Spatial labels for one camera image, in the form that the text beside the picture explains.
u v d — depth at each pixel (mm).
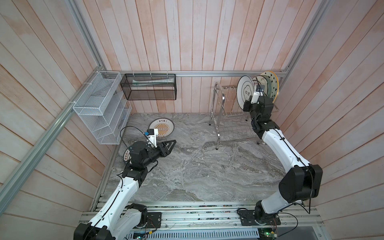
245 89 839
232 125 1103
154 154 659
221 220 744
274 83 757
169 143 747
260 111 605
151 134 673
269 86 731
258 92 661
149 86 1066
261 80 793
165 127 1114
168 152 669
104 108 682
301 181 434
